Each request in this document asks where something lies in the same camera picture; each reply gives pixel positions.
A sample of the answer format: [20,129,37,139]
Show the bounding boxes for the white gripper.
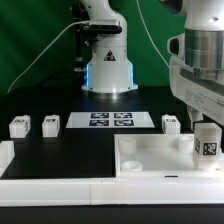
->
[169,56,224,130]

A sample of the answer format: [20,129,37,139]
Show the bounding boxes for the white square tabletop part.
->
[114,134,224,178]

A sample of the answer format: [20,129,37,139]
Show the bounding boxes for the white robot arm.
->
[80,0,224,126]

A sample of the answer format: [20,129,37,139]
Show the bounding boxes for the white sheet with markers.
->
[66,112,154,128]

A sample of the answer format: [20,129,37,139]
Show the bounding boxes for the white front obstacle bar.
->
[0,177,224,207]

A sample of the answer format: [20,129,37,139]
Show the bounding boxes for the white left obstacle block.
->
[0,141,15,177]

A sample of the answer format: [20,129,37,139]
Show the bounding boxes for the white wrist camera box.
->
[167,33,185,59]

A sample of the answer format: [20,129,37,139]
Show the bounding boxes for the white cable right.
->
[134,0,171,68]

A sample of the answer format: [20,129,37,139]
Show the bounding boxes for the white cable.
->
[6,20,91,94]
[134,0,171,68]

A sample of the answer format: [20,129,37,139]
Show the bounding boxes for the black post behind robot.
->
[70,3,84,73]

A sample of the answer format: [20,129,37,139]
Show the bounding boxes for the white cable left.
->
[6,20,91,94]

